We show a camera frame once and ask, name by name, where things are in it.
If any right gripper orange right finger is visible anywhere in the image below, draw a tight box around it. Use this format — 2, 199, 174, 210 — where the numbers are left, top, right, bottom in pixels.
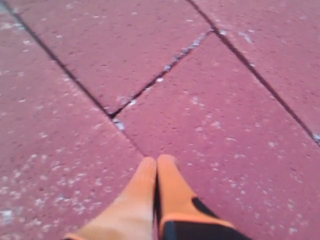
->
156, 154, 248, 240

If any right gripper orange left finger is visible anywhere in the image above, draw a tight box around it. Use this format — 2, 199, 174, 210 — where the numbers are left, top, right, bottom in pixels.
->
64, 157, 157, 240

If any red brick moved into row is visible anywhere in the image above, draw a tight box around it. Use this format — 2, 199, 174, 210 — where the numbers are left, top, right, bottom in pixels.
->
117, 34, 320, 240

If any red brick back row flat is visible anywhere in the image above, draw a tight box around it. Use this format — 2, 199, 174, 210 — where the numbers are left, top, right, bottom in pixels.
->
8, 0, 209, 114

